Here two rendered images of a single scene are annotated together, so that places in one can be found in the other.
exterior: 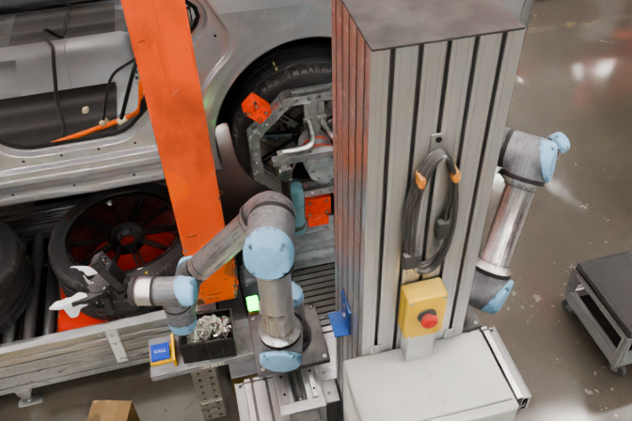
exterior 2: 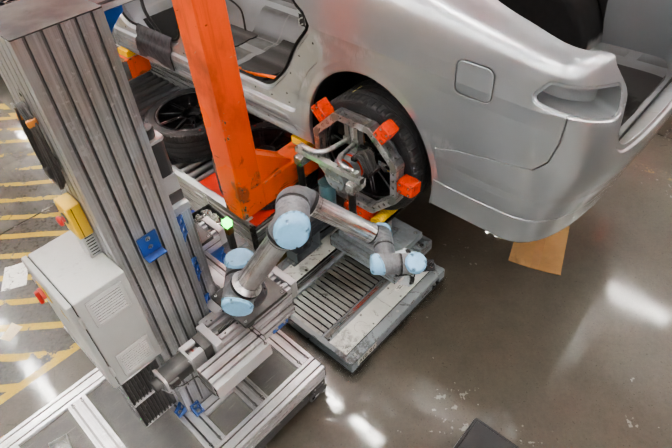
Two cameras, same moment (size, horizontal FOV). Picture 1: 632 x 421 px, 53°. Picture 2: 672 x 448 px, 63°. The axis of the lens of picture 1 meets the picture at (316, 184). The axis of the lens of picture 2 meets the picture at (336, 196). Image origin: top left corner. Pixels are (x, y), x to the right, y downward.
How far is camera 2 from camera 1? 200 cm
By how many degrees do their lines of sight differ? 43
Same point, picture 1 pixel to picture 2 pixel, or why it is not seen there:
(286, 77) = (349, 99)
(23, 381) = not seen: hidden behind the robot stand
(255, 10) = (331, 36)
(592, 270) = (475, 432)
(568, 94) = not seen: outside the picture
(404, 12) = (20, 11)
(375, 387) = (60, 245)
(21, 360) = not seen: hidden behind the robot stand
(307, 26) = (363, 66)
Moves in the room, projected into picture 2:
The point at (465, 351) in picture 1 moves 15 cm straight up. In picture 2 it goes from (101, 271) to (85, 239)
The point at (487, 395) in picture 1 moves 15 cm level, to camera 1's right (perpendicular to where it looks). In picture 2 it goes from (70, 293) to (83, 324)
